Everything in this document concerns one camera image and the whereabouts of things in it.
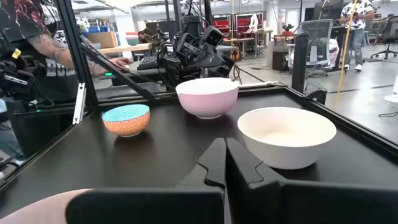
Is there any potted plant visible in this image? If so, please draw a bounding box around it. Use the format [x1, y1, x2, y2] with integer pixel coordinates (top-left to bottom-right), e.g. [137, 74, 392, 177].
[281, 23, 295, 36]

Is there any black stand with round base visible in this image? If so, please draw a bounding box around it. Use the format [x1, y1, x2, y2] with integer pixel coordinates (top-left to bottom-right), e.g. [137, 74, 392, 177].
[291, 30, 328, 106]

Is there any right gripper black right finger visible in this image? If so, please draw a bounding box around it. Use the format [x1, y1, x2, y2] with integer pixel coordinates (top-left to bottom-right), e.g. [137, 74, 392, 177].
[225, 138, 398, 224]

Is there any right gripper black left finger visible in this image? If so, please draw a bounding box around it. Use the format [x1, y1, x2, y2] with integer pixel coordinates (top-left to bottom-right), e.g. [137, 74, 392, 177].
[65, 138, 227, 224]

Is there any black diagonal frame brace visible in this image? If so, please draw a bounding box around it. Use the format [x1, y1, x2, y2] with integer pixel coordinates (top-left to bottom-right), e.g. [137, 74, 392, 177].
[80, 36, 157, 102]

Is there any black keyboard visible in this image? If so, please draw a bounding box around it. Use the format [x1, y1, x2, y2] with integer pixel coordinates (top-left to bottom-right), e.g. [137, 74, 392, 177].
[136, 55, 160, 71]

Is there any person's hand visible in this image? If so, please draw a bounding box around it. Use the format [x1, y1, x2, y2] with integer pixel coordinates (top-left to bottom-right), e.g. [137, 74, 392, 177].
[107, 57, 134, 70]

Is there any cardboard box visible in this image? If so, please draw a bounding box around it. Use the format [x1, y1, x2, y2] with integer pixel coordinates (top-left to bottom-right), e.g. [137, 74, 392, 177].
[86, 30, 119, 49]

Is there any pink bowl with white inside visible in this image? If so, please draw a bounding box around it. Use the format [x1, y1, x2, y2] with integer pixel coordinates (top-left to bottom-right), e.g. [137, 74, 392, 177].
[175, 77, 240, 120]

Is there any person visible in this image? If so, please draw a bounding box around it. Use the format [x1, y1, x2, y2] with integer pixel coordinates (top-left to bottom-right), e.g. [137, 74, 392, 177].
[338, 0, 376, 72]
[0, 0, 134, 162]

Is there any grey mesh office chair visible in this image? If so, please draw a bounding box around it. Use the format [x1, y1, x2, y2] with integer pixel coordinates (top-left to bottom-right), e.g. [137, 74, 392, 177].
[287, 19, 335, 78]

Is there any black office chair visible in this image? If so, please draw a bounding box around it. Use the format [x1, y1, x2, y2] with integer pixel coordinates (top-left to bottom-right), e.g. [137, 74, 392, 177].
[369, 15, 398, 60]

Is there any shelf with red bins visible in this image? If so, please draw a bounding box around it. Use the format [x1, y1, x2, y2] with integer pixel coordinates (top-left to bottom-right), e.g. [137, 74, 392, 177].
[213, 12, 264, 40]

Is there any small blue and orange bowl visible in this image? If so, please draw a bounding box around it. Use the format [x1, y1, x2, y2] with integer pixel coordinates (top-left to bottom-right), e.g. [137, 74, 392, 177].
[101, 103, 151, 138]

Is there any black table frame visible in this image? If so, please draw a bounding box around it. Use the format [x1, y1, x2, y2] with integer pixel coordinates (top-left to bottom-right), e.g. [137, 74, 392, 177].
[0, 0, 398, 190]

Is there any white fan base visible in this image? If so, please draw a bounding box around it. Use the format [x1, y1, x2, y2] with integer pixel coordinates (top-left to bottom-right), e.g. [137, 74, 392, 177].
[383, 74, 398, 108]

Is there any yellow cable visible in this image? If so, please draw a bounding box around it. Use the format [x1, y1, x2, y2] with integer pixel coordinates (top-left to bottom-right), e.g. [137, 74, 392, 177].
[331, 0, 359, 109]

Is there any pale salmon bowl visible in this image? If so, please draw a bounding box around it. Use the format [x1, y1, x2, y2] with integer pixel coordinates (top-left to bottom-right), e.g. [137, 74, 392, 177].
[0, 189, 93, 224]

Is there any silver frame bracket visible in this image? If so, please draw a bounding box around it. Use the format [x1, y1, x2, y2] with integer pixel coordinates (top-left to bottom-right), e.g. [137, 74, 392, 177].
[72, 82, 87, 125]

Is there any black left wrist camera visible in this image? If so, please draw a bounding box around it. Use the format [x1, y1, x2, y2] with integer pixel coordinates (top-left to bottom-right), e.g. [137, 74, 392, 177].
[200, 25, 225, 48]

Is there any black camera rig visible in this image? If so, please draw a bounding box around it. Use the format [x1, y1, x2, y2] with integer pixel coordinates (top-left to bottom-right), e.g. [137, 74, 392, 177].
[0, 55, 35, 97]

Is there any black cabinet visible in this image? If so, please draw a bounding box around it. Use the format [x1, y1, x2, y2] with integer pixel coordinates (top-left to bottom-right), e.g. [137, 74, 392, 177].
[272, 46, 290, 72]

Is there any wooden workbench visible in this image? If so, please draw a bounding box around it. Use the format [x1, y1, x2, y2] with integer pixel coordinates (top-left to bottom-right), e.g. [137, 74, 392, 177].
[98, 42, 153, 55]

